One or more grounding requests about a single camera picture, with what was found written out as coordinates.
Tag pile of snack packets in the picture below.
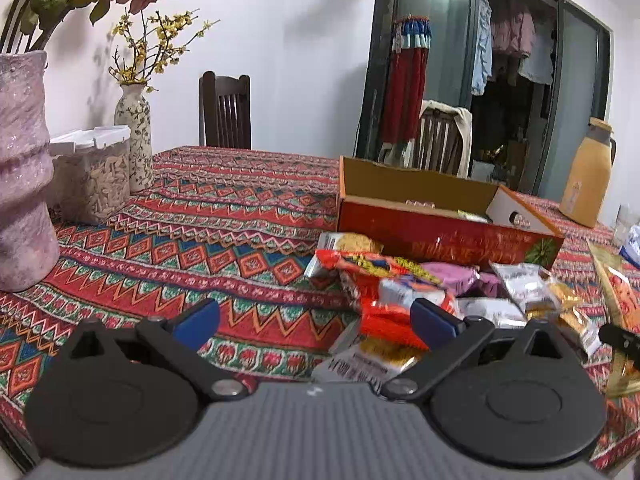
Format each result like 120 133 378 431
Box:
303 231 603 385

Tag pink hanging clothes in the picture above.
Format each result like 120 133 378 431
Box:
491 0 537 57

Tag pink snack pouch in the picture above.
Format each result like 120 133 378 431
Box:
424 261 482 297
472 271 502 298

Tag clear drinking glass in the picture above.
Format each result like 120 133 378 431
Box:
614 204 640 246

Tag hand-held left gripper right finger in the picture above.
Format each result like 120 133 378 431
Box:
381 298 581 403

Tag chair with draped cloth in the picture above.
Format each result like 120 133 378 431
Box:
419 100 474 178

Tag red cardboard box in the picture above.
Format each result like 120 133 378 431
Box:
336 156 566 272

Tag wooden chair with slats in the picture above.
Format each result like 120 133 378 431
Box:
415 107 466 176

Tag large pink vase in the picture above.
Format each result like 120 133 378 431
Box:
0 50 61 292

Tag white hanging garment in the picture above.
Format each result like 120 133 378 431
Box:
517 35 557 86

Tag dark wooden chair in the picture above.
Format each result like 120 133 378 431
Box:
198 71 252 150

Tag dark framed glass door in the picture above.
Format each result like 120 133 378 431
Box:
355 0 613 206

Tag yellow flower branches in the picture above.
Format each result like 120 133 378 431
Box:
107 9 221 92

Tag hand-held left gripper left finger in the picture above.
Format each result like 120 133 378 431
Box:
62 298 251 403

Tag tan thermos jug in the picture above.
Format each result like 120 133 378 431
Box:
559 117 617 228

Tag clear seed container white lid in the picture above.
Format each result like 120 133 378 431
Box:
47 125 132 225

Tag red hanging fabric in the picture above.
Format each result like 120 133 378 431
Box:
380 16 433 153

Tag small leaf-patterned vase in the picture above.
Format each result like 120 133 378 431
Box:
114 83 154 193

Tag red patterned tablecloth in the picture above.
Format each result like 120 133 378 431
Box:
0 146 640 476

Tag large gold snack bag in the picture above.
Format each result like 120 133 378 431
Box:
586 241 640 397

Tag blue white tissue pack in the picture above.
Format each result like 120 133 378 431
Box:
619 225 640 269

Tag red orange snack bag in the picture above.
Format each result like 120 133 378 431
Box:
305 249 458 351

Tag light blue hanging shirt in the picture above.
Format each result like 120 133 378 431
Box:
470 0 494 97

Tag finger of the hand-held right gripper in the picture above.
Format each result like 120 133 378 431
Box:
598 323 640 354

